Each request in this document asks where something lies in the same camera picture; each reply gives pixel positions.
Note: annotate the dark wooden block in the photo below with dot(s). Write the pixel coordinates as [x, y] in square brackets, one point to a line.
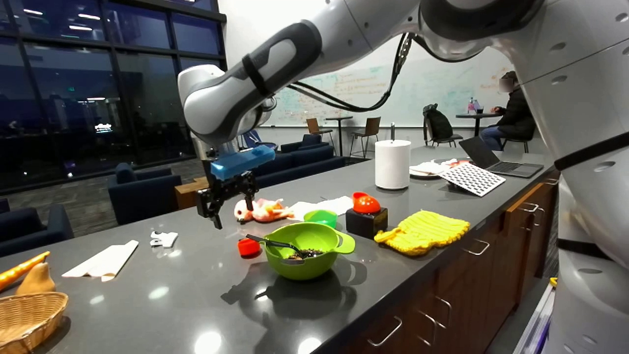
[364, 226]

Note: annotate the brown wooden chair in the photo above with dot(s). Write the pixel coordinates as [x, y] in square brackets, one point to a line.
[372, 126]
[313, 126]

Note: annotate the small red plastic cup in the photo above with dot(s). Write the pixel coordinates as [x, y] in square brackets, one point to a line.
[248, 248]

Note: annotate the dark blue couch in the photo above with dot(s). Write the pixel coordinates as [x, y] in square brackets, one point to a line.
[295, 164]
[26, 228]

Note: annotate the folded white paper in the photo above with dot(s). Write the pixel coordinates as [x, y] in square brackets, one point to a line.
[105, 262]

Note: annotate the dark study table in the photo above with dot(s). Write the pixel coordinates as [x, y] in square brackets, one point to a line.
[478, 114]

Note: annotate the crumpled white wrapper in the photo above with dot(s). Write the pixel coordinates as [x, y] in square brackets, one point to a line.
[162, 240]

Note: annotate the bright blue chair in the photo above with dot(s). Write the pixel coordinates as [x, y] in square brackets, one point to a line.
[260, 142]

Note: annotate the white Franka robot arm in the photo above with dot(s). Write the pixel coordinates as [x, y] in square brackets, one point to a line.
[576, 79]

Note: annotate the red orange ball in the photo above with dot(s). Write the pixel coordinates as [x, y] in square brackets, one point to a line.
[366, 205]

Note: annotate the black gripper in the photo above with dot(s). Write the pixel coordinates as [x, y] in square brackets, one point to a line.
[228, 187]

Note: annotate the seated person in black jacket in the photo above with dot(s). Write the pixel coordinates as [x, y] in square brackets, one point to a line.
[517, 114]

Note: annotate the small green plastic bowl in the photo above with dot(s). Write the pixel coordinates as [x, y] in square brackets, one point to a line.
[321, 217]

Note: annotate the white paper towel roll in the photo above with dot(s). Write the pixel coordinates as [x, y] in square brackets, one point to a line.
[392, 164]

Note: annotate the dark blue armchair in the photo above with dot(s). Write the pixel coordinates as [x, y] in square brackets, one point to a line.
[144, 197]

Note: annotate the brown wooden counter cabinet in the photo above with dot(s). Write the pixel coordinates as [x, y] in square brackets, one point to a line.
[472, 287]

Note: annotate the dark glass window wall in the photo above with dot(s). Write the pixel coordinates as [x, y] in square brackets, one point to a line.
[79, 79]

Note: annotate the dark round cafe table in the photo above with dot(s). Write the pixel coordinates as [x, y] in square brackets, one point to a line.
[340, 118]

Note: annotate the white orange plush toy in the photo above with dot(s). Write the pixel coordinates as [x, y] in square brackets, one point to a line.
[266, 211]

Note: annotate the wooden cube side table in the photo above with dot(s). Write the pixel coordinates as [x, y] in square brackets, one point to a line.
[187, 195]

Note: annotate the green mixing bowl with spout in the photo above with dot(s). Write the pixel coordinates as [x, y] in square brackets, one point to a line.
[307, 268]

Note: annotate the large white paper sheet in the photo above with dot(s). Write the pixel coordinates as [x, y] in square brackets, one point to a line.
[336, 205]

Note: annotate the black backpack on chair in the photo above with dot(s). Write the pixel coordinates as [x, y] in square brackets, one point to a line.
[437, 124]

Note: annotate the wicker basket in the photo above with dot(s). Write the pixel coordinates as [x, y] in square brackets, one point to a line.
[26, 321]

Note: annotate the brown food bits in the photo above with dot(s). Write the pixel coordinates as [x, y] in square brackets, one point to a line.
[313, 254]

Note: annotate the blue toy object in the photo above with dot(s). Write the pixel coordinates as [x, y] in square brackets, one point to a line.
[242, 162]

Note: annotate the white plate stack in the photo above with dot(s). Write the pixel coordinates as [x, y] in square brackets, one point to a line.
[425, 169]

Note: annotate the white keyboard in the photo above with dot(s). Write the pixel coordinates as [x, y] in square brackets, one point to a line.
[472, 177]

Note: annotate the dark grey laptop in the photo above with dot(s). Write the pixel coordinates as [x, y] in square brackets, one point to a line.
[482, 152]

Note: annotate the tan toy gourd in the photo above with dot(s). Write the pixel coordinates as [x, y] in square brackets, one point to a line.
[36, 283]

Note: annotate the pink bottle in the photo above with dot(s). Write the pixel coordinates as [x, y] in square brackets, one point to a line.
[472, 105]

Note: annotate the yellow knitted cloth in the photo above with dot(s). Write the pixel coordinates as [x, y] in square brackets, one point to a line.
[423, 232]

